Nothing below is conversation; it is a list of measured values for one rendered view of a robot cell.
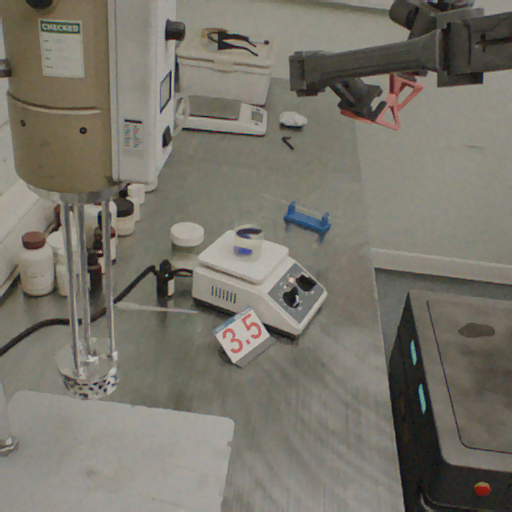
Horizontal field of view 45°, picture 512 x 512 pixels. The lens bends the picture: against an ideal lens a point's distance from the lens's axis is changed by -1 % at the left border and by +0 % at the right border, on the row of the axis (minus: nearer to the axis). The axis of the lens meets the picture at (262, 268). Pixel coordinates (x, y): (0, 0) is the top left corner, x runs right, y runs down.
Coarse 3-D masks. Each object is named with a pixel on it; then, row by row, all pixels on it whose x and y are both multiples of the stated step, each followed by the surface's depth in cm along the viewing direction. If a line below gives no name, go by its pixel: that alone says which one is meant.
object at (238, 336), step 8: (248, 312) 100; (240, 320) 98; (248, 320) 99; (256, 320) 100; (224, 328) 96; (232, 328) 97; (240, 328) 98; (248, 328) 99; (256, 328) 100; (224, 336) 95; (232, 336) 96; (240, 336) 97; (248, 336) 98; (256, 336) 99; (224, 344) 95; (232, 344) 96; (240, 344) 97; (248, 344) 97; (232, 352) 95; (240, 352) 96
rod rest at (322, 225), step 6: (288, 210) 135; (294, 210) 137; (288, 216) 135; (294, 216) 136; (300, 216) 136; (306, 216) 136; (324, 216) 131; (300, 222) 134; (306, 222) 134; (312, 222) 134; (318, 222) 134; (324, 222) 133; (312, 228) 134; (318, 228) 133; (324, 228) 132
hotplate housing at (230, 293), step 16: (192, 272) 109; (208, 272) 103; (224, 272) 103; (272, 272) 104; (192, 288) 106; (208, 288) 104; (224, 288) 102; (240, 288) 101; (256, 288) 100; (208, 304) 106; (224, 304) 104; (240, 304) 102; (256, 304) 101; (272, 304) 100; (320, 304) 107; (272, 320) 101; (288, 320) 100; (304, 320) 102
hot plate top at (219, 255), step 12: (228, 240) 108; (264, 240) 110; (204, 252) 104; (216, 252) 105; (228, 252) 105; (264, 252) 106; (276, 252) 107; (288, 252) 107; (204, 264) 102; (216, 264) 102; (228, 264) 102; (240, 264) 102; (252, 264) 103; (264, 264) 103; (276, 264) 104; (240, 276) 100; (252, 276) 100; (264, 276) 100
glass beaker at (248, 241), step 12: (240, 216) 103; (252, 216) 104; (264, 216) 102; (240, 228) 100; (252, 228) 99; (264, 228) 101; (240, 240) 101; (252, 240) 100; (240, 252) 102; (252, 252) 102
